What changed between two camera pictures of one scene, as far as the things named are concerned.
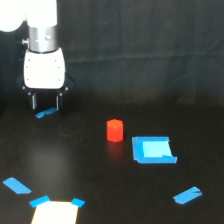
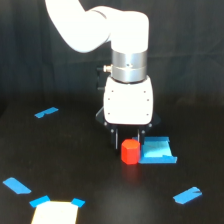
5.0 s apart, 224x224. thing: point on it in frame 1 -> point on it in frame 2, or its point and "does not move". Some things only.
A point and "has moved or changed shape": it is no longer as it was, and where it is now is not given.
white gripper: (44, 72) -> (127, 106)
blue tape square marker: (153, 150) does not move
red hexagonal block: (115, 130) has moved or changed shape
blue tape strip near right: (187, 195) does not move
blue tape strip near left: (17, 186) does not move
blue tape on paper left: (39, 201) does not move
